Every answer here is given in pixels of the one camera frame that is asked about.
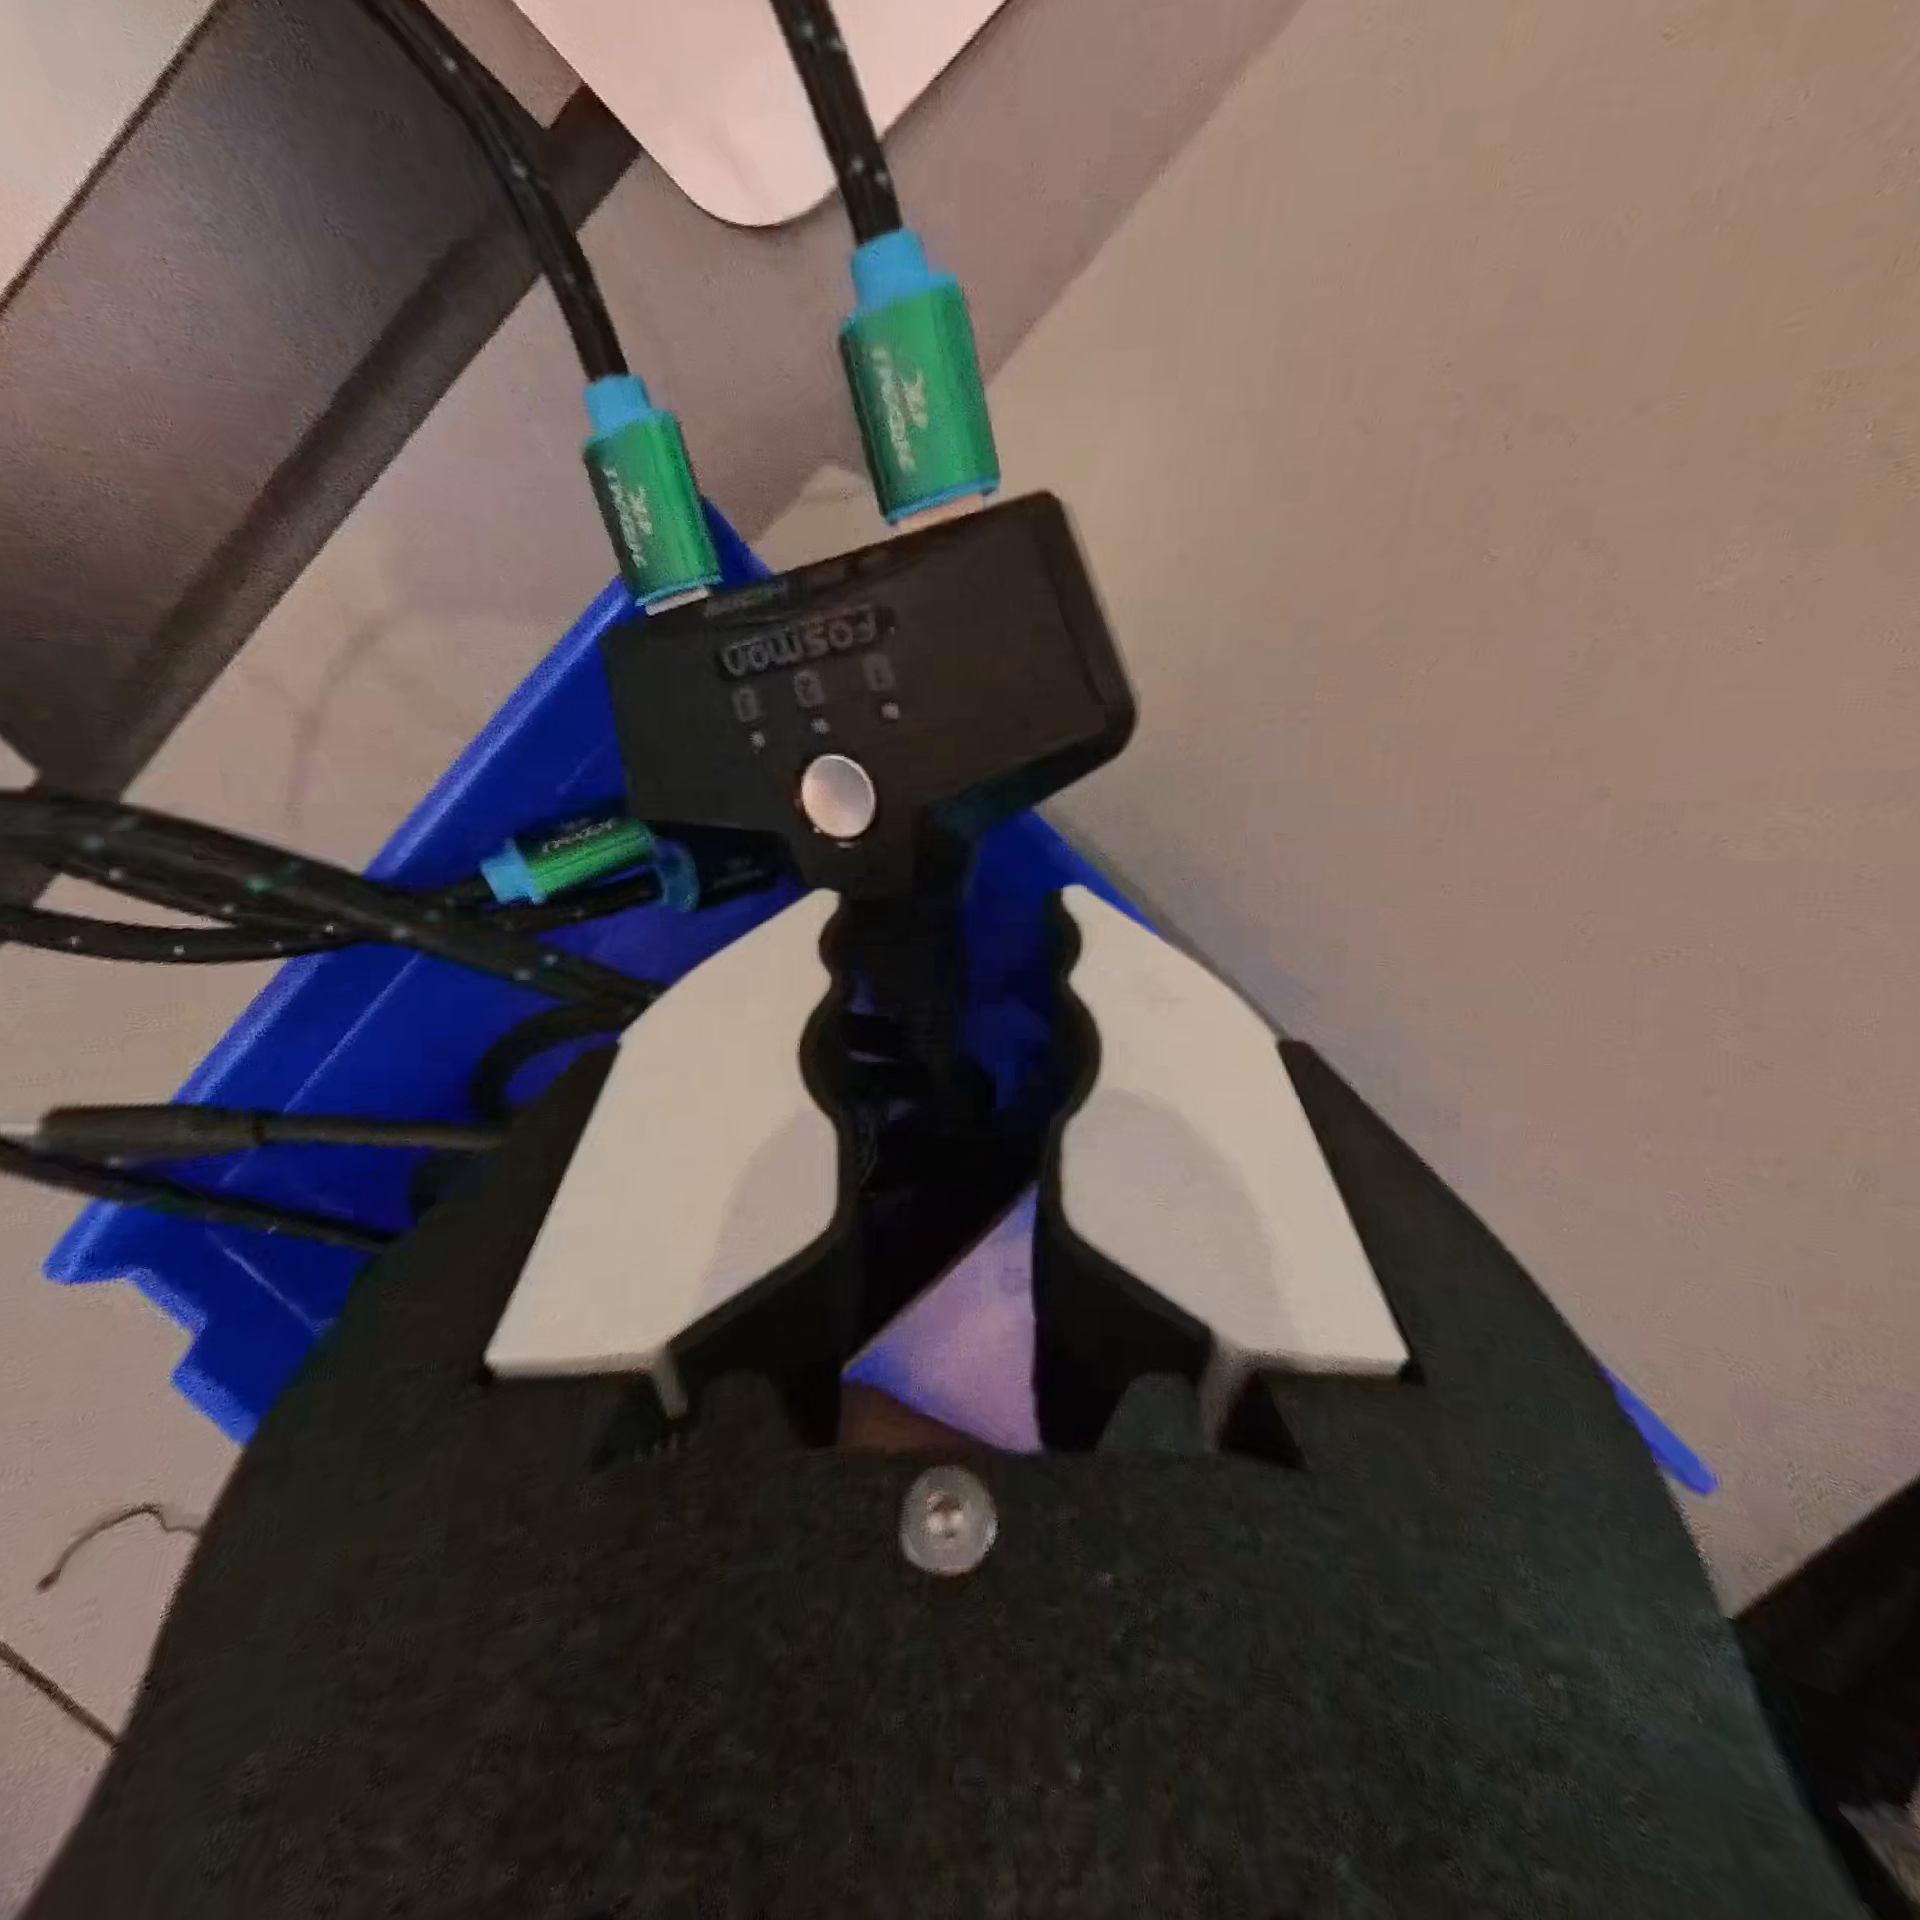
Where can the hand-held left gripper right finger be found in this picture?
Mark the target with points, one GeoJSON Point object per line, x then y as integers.
{"type": "Point", "coordinates": [1215, 1200]}

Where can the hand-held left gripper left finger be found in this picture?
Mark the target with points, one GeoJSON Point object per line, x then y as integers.
{"type": "Point", "coordinates": [660, 1200]}

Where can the blue plastic bin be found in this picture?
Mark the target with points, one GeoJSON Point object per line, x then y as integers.
{"type": "Point", "coordinates": [300, 1080]}

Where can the dark grey hdmi switch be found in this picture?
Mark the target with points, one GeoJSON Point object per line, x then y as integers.
{"type": "Point", "coordinates": [900, 675]}

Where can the black thread scrap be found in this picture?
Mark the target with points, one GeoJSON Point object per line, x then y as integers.
{"type": "Point", "coordinates": [112, 1530]}

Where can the white tablet stand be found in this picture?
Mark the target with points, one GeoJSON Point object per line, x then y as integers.
{"type": "Point", "coordinates": [720, 120]}

